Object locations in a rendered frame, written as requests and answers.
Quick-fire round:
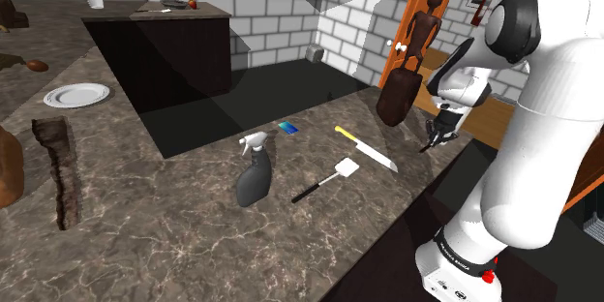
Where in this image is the brown bark piece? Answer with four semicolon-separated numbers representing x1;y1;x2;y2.
31;115;82;231

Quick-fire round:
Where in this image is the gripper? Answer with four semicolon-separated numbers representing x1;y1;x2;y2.
418;109;465;154

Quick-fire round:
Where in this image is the brown wooden figure statue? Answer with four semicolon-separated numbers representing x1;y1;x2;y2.
375;0;445;128

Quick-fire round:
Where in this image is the dark kitchen island cabinet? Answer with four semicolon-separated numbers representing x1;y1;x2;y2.
80;0;233;114

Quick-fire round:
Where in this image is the orange door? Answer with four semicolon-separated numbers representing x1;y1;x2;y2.
378;0;468;86

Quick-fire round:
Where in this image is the brown rounded object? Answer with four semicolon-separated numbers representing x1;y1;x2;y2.
0;124;26;209

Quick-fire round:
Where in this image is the yellow handled knife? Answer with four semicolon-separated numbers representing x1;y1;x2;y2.
334;125;400;173

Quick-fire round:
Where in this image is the grey toaster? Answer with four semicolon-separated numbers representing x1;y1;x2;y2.
305;44;325;64

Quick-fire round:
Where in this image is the dark brown wooden object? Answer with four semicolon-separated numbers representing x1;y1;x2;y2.
0;0;30;29

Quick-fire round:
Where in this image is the white plate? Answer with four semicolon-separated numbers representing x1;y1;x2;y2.
43;82;111;109

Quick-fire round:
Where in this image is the white spatula black handle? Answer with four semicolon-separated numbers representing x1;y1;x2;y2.
290;157;361;204

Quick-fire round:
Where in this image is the grey spray bottle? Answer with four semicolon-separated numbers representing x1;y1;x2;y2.
235;131;273;208

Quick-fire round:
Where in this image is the brown wooden spoon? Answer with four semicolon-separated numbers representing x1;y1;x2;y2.
0;53;49;74

